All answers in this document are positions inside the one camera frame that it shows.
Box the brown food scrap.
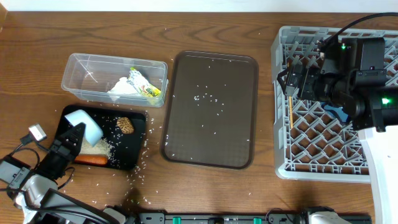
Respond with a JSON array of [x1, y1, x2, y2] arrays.
[[117, 117, 134, 134]]

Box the wooden chopstick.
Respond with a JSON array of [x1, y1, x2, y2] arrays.
[[288, 96, 294, 129]]

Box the black waste tray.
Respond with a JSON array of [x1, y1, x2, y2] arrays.
[[55, 105, 146, 170]]

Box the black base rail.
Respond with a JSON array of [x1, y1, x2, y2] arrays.
[[102, 205, 373, 224]]

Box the white napkin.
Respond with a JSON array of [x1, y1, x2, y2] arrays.
[[108, 77, 141, 101]]

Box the white rice pile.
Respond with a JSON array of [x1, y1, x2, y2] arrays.
[[80, 138, 114, 159]]

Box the light blue rice bowl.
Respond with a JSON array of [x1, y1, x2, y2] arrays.
[[65, 110, 103, 146]]

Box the grey dishwasher rack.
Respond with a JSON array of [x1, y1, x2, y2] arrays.
[[271, 26, 397, 183]]

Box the brown serving tray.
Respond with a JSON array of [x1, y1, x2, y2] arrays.
[[160, 50, 259, 170]]

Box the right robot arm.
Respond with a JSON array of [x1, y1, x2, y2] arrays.
[[277, 37, 397, 223]]

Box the orange carrot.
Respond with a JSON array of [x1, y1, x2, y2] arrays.
[[74, 154, 108, 166]]

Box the green yellow snack wrapper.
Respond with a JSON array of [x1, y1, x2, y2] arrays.
[[127, 67, 161, 98]]

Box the clear plastic bin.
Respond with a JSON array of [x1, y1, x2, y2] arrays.
[[62, 53, 168, 108]]

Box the dark blue plate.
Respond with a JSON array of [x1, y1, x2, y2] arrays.
[[322, 103, 351, 124]]

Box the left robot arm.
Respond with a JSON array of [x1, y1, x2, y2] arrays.
[[1, 123, 127, 223]]

